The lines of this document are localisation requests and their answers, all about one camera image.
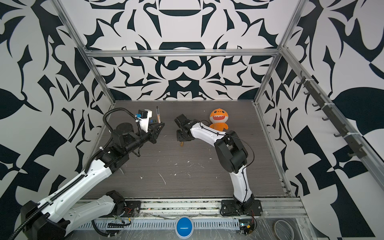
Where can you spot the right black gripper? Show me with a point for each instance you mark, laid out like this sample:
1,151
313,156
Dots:
178,132

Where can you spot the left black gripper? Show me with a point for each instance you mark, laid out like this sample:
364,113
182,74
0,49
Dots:
151,134

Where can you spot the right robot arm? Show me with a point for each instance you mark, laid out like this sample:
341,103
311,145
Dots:
232,155

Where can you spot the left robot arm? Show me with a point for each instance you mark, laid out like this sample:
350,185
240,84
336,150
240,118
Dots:
55,216

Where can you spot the orange shark plush toy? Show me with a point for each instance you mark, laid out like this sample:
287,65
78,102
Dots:
219,118

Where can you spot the blue round button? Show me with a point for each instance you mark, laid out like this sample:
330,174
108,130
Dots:
184,227

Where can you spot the tape roll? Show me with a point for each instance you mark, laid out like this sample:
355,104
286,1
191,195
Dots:
283,230

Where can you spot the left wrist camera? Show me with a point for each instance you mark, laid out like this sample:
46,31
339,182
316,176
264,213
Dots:
143,118

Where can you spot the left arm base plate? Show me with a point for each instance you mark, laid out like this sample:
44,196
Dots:
128,209

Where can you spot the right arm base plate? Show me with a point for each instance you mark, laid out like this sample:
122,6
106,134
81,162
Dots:
251,207

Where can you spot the white cable duct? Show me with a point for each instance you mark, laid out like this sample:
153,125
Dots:
162,224

